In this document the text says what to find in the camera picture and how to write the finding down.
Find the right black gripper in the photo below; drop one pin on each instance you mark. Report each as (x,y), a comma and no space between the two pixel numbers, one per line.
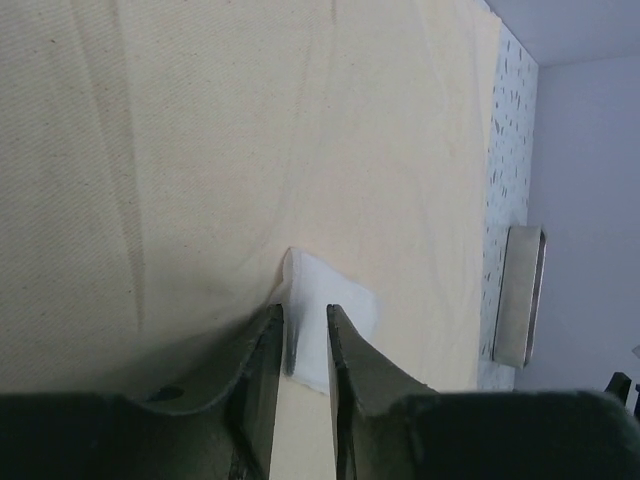
(619,386)

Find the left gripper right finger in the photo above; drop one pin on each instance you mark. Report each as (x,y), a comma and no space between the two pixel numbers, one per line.
(388,425)

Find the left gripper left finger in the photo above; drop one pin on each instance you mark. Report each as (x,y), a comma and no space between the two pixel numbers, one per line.
(216,422)

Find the stainless steel tray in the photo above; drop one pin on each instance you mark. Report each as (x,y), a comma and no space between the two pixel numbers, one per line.
(519,296)

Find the white gauze pad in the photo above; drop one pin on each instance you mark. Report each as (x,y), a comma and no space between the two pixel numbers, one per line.
(309,285)

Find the beige cloth mat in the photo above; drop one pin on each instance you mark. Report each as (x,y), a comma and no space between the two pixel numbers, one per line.
(159,159)

